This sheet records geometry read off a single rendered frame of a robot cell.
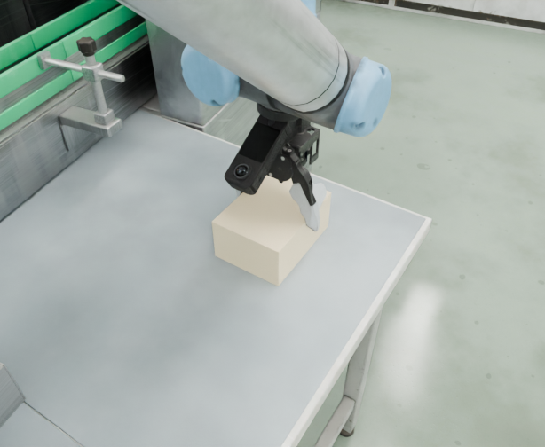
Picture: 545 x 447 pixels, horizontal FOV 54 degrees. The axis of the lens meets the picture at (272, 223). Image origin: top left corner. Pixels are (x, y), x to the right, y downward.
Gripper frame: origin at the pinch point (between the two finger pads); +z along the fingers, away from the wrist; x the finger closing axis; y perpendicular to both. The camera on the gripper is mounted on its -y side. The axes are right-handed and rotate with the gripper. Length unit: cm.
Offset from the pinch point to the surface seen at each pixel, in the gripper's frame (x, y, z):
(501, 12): 24, 300, 68
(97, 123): 36.2, -1.5, -5.7
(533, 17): 6, 303, 68
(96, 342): 9.8, -30.1, 5.5
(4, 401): 10.8, -43.1, 2.7
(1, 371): 11.0, -41.7, -1.8
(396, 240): -17.2, 11.0, 5.1
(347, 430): -15, 12, 76
